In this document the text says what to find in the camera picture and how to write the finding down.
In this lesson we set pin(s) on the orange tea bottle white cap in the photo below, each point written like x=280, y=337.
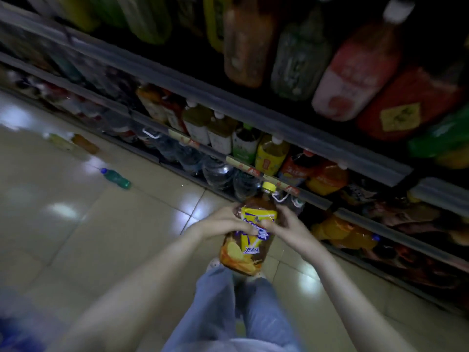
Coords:
x=85, y=143

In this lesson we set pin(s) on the yellow-green bottle arrow label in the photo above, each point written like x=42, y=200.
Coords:
x=60, y=142

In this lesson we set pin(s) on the dark bottle yellow cap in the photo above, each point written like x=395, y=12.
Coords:
x=242, y=256

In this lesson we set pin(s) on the person's left forearm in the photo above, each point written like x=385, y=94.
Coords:
x=128, y=300

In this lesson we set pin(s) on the person's right forearm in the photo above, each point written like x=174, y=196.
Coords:
x=355, y=307

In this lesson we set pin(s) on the person's left hand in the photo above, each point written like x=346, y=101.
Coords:
x=220, y=223

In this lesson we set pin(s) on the large dark plum drink bottle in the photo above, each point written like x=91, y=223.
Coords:
x=414, y=95

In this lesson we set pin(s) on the blue-capped green bottle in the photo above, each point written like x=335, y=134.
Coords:
x=116, y=178

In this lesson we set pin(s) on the yellow red price label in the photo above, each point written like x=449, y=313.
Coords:
x=256, y=172
x=183, y=138

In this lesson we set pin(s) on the pack of orange soda bottles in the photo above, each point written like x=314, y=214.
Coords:
x=344, y=234

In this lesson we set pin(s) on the green soda bottle yellow cap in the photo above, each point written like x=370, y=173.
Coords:
x=443, y=137

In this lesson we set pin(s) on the person's grey trousers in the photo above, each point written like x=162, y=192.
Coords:
x=216, y=311

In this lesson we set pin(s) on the olive tea bottle white cap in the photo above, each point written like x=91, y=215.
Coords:
x=220, y=133
x=197, y=122

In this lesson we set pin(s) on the person's white shoe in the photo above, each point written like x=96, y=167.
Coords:
x=213, y=263

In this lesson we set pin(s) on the person's right hand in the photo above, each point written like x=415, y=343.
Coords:
x=296, y=234

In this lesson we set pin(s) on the row of tea juice bottles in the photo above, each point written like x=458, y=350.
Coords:
x=304, y=58

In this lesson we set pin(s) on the green-capped dark bottle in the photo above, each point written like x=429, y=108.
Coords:
x=245, y=144

